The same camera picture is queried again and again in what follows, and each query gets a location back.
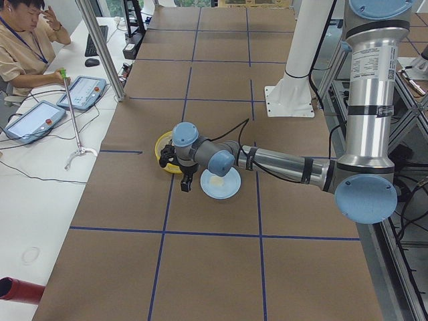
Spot black electronics box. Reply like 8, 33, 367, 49
122, 33, 144, 60

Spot black keyboard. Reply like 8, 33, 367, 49
84, 25, 110, 58

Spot blue teach pendant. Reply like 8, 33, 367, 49
4, 100, 66, 144
68, 76, 107, 111

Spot light blue plate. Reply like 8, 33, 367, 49
200, 167, 241, 199

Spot red cylinder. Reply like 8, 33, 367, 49
1, 277, 45, 305

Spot aluminium frame post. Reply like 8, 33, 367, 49
75, 0, 125, 102

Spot person in beige shirt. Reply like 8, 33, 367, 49
1, 1, 71, 97

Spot far blue teach pendant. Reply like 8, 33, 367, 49
68, 76, 107, 111

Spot aluminium frame rail structure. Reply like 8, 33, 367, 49
320, 39, 428, 321

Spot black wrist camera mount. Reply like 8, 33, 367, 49
158, 140, 179, 169

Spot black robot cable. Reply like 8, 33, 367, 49
207, 117, 251, 143

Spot near blue teach pendant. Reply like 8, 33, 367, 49
4, 100, 66, 144

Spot black computer mouse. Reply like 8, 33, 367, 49
84, 58, 100, 68

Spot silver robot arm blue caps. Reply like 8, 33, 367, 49
159, 1, 413, 224

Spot green handled reacher grabber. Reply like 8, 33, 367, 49
60, 68, 98, 171

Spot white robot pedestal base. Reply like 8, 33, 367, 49
265, 1, 335, 118

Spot yellow rimmed bamboo steamer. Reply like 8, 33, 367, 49
154, 131, 182, 174

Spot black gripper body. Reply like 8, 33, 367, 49
181, 165, 197, 183

